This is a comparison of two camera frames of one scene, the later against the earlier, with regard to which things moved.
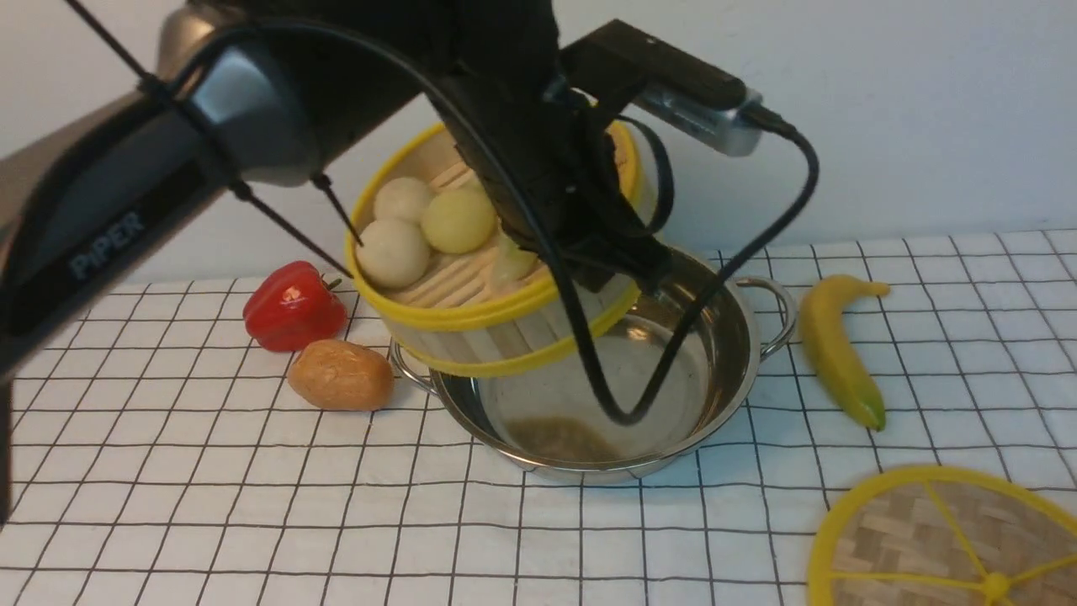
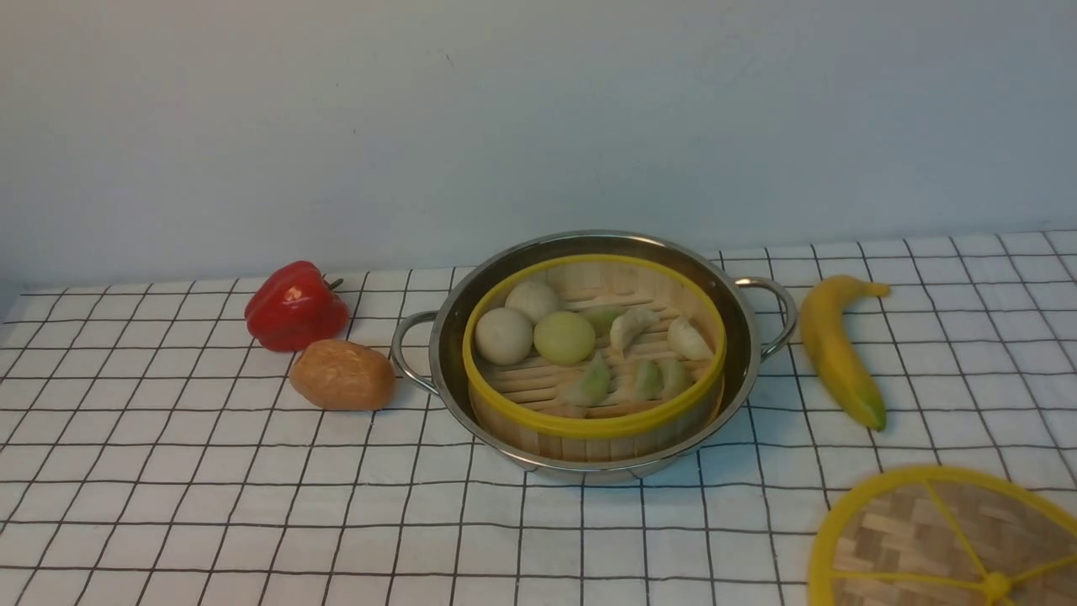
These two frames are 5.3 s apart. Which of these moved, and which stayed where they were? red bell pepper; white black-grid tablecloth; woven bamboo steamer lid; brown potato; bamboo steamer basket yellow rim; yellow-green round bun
Moved: yellow-green round bun; bamboo steamer basket yellow rim
Stayed: woven bamboo steamer lid; red bell pepper; white black-grid tablecloth; brown potato
